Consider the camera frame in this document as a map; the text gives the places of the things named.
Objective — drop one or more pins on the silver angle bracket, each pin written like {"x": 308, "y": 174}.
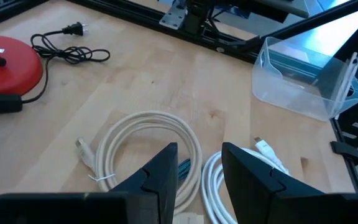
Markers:
{"x": 172, "y": 17}

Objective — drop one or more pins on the red desk lamp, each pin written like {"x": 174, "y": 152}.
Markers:
{"x": 11, "y": 68}

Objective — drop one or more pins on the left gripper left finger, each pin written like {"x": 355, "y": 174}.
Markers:
{"x": 160, "y": 186}

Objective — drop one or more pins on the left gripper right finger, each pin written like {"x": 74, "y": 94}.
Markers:
{"x": 247, "y": 186}

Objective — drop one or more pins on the clear plastic container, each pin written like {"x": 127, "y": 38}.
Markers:
{"x": 291, "y": 90}

